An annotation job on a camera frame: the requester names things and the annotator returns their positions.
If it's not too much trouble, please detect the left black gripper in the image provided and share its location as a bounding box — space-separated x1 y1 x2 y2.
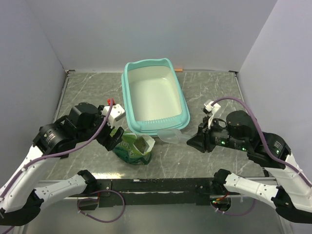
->
77 105 124 150

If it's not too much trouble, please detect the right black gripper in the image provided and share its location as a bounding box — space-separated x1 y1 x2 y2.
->
186 115 247 152

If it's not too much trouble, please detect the green litter bag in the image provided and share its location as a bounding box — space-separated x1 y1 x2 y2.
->
113 132 155 165

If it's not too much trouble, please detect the clear plastic scoop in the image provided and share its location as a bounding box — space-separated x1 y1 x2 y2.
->
157 129 192 144

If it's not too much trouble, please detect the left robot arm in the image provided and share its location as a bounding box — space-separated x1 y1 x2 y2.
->
0 99 125 227

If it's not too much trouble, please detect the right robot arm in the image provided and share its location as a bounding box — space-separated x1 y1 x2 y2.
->
186 111 312 224

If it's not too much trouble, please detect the teal litter box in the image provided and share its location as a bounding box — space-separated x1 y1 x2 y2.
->
121 58 191 136

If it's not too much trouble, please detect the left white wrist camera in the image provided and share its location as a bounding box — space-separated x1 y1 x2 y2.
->
102 99 126 126

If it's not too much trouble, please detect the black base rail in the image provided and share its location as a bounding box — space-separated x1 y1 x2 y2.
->
78 177 242 208

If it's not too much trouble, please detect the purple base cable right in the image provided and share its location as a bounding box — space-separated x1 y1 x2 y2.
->
212 195 256 217

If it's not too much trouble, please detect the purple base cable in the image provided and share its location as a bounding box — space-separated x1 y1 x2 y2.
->
77 190 127 223
212 195 256 217

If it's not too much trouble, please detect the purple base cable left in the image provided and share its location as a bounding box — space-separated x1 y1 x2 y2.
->
77 190 127 223

